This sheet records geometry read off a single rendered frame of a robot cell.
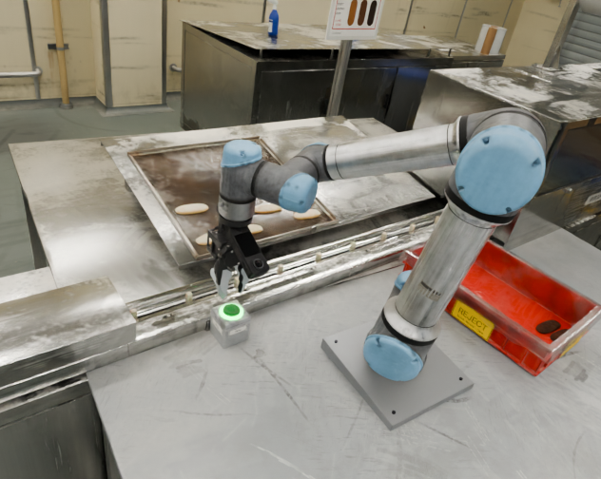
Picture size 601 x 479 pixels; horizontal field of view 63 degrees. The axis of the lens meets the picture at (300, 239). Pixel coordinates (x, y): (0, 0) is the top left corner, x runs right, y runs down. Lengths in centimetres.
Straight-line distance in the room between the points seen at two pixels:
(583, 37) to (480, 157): 784
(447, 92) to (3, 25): 365
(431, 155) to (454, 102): 97
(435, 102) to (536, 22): 705
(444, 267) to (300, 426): 46
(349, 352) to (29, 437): 72
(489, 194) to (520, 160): 6
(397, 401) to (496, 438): 23
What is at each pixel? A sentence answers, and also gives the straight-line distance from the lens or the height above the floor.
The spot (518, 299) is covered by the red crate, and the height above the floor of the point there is 82.
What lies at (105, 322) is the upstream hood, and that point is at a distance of 112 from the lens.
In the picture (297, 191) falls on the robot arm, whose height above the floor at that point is 127.
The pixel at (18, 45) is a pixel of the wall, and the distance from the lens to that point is 477.
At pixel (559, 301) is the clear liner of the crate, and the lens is 164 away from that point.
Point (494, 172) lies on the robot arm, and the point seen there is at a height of 143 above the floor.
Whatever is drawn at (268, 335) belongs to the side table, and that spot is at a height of 82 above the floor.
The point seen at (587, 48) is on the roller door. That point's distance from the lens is 853.
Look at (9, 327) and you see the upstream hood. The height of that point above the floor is 92.
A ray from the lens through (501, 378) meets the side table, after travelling 136.
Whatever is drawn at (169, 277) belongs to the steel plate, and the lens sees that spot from 139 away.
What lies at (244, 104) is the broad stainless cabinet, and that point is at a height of 66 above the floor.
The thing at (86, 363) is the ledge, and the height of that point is 85.
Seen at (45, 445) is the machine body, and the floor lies 64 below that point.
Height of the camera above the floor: 168
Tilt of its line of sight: 33 degrees down
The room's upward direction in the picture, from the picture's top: 11 degrees clockwise
